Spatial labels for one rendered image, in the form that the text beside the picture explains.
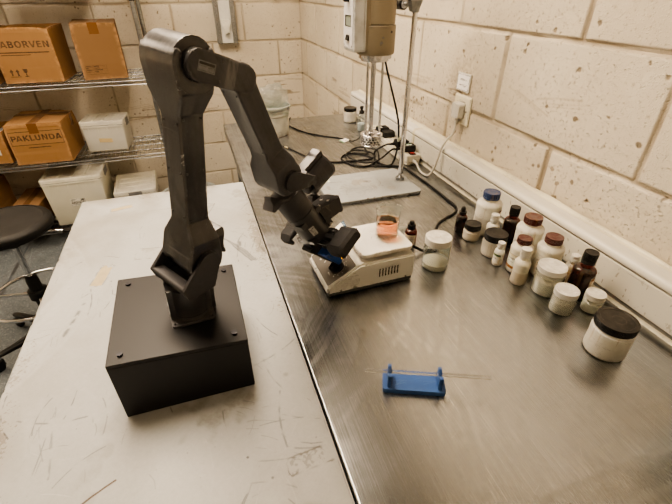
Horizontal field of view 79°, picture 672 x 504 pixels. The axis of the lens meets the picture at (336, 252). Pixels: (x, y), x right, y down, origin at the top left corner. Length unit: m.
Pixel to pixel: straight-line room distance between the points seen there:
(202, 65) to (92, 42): 2.33
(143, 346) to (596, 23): 1.02
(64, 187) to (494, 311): 2.68
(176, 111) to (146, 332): 0.33
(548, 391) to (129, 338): 0.66
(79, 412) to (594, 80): 1.12
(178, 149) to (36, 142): 2.44
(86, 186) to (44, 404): 2.31
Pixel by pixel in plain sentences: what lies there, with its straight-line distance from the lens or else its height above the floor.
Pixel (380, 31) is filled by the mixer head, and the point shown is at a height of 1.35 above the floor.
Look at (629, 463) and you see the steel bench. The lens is 0.75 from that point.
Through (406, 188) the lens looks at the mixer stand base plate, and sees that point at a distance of 1.32.
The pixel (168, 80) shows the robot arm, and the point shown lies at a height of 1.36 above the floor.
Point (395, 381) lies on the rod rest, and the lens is 0.70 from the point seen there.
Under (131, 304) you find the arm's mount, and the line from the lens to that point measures 0.74.
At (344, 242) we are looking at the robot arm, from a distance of 0.73.
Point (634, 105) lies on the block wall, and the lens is 0.99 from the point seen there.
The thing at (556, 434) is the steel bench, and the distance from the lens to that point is 0.73.
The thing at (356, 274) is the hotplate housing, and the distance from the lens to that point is 0.84.
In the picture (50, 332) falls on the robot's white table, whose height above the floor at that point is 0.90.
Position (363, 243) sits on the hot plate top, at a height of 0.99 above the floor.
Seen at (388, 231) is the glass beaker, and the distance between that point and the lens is 0.86.
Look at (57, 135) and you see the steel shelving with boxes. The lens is 2.93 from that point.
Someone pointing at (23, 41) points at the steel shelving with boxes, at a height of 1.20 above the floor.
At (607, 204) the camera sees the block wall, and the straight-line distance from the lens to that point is 1.04.
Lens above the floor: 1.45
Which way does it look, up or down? 33 degrees down
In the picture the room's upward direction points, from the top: straight up
